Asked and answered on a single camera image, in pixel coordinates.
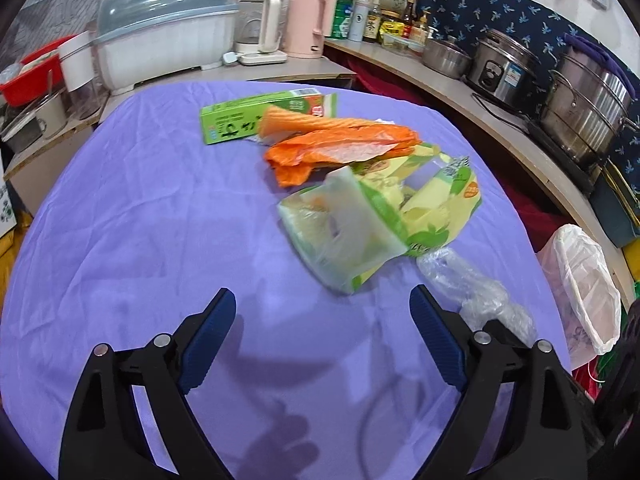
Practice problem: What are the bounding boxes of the white lined trash bin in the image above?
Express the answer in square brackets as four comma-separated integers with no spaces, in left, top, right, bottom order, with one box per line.
[537,224,623,370]

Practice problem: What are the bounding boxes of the dish rack with grey lid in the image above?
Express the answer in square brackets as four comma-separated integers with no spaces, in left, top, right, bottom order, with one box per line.
[93,0,239,94]

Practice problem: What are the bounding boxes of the green wasabi box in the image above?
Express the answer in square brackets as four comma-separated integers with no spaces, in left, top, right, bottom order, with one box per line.
[200,88,337,145]

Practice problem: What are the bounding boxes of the black induction cooker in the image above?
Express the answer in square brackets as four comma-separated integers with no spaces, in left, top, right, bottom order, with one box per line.
[524,116,602,197]

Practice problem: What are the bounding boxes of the green white can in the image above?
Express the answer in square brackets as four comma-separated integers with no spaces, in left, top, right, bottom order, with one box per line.
[330,0,354,39]

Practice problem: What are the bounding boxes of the white power plug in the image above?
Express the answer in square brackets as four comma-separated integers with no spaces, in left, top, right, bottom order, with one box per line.
[222,51,239,66]

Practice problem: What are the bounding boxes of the clear plastic wrap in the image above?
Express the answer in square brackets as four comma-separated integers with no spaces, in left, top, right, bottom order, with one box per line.
[416,247,537,347]

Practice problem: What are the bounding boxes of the purple cloth on steamer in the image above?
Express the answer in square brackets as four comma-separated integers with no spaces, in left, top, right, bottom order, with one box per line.
[563,32,637,100]

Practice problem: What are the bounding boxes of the orange plastic bag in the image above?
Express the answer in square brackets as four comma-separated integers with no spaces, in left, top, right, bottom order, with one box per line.
[264,122,420,188]

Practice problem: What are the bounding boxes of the small steel pot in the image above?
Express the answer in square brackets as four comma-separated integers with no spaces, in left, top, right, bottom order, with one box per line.
[421,39,472,79]

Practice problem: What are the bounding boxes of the green yellow snack bag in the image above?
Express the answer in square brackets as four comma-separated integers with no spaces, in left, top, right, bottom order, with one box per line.
[278,143,482,294]

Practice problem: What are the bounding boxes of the pink electric kettle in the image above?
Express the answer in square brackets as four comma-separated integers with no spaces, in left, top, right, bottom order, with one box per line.
[283,0,335,58]

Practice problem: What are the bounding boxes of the red plastic basket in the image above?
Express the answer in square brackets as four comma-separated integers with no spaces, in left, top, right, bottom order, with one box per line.
[1,36,74,107]

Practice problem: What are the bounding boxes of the white bottle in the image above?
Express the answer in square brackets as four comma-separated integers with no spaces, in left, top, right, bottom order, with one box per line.
[348,0,369,42]

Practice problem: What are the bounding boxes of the white canister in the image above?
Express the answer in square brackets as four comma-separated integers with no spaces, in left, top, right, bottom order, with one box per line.
[58,30,100,119]

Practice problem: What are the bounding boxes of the dark soy sauce bottle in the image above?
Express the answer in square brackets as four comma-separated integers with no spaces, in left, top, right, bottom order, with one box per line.
[362,0,381,42]

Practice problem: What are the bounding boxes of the yellow seasoning packet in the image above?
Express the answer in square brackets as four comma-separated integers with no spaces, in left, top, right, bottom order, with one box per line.
[378,18,405,44]

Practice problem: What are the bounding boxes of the orange waffle dishcloth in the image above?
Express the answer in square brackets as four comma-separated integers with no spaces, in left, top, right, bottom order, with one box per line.
[257,105,376,140]

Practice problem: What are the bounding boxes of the purple tablecloth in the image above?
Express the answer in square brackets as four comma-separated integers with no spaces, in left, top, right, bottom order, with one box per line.
[0,80,574,480]

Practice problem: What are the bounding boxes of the large steel steamer pot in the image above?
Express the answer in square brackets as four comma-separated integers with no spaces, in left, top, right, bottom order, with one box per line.
[540,47,639,167]

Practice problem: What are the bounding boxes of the white glass kettle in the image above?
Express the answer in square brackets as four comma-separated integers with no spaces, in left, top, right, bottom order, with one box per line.
[234,0,288,66]

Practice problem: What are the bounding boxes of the steel rice cooker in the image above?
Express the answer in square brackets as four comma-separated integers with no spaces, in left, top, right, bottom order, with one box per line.
[465,29,540,112]

